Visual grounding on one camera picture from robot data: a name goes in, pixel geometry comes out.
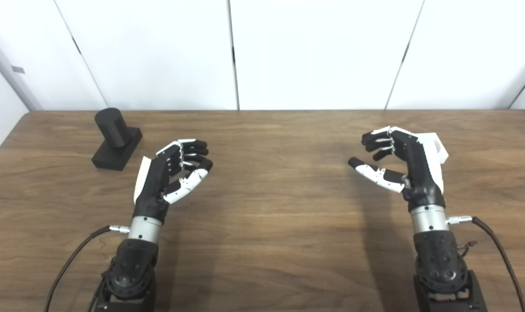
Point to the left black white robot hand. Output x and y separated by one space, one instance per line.
152 186

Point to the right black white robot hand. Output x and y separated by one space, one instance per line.
418 173

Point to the small grey wall tag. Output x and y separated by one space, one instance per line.
17 69

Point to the black cylinder peg with base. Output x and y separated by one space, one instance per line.
113 130

